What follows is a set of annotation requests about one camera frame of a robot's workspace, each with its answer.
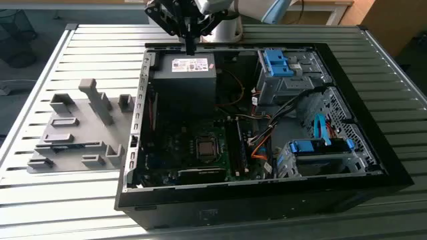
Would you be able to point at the metal disk bay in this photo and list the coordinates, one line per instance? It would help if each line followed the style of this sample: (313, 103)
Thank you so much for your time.
(287, 167)

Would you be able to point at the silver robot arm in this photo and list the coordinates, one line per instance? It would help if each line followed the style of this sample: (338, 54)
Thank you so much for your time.
(227, 30)

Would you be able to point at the green motherboard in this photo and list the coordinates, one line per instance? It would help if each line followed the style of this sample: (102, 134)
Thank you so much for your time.
(167, 147)

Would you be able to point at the blue disk carrier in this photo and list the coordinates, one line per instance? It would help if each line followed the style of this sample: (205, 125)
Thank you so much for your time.
(305, 146)

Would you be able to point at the metal drive cage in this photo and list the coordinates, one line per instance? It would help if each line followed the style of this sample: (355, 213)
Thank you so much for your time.
(290, 87)

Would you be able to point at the white frame desk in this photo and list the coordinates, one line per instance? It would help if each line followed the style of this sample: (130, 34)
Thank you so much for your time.
(337, 15)

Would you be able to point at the grey parts rack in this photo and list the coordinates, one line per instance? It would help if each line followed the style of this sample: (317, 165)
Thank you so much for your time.
(83, 130)

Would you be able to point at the brown wooden cabinet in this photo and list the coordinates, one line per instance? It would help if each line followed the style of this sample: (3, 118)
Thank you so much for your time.
(394, 22)

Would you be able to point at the black PC case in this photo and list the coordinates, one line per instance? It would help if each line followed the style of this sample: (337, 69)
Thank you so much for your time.
(234, 202)

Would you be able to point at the grey power supply unit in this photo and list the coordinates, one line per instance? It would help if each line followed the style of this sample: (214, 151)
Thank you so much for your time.
(183, 95)

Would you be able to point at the silver CPU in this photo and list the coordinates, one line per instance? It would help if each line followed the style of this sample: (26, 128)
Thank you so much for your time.
(205, 147)

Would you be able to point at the black graphics card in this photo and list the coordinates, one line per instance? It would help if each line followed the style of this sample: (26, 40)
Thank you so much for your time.
(201, 175)

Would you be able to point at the blue plastic drive bracket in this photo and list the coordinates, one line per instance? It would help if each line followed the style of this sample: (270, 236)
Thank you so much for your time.
(277, 67)

